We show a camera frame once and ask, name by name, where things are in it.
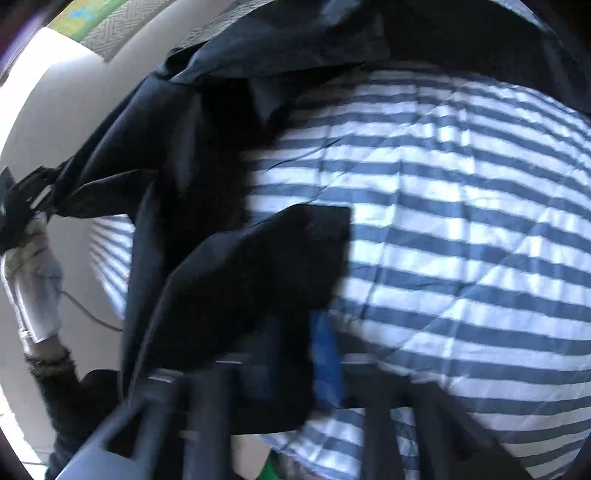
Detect black pants with pink logo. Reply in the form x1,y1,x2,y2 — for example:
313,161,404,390
51,0,591,437

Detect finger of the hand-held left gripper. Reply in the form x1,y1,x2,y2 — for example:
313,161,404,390
21,167,65,208

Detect green object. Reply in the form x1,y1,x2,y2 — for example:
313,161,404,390
259,455,283,480

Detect blue white striped bed quilt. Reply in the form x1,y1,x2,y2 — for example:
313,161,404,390
90,69,591,480

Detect thin dark cable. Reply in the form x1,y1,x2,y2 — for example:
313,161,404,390
59,290,124,331

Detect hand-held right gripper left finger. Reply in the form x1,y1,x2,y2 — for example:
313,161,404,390
58,357,278,480

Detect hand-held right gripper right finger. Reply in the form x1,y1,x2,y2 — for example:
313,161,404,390
311,314,532,480

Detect wall map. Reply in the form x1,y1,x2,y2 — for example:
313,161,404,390
46,0,218,64

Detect person's left hand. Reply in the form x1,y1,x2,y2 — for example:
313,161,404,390
2,215,64,346

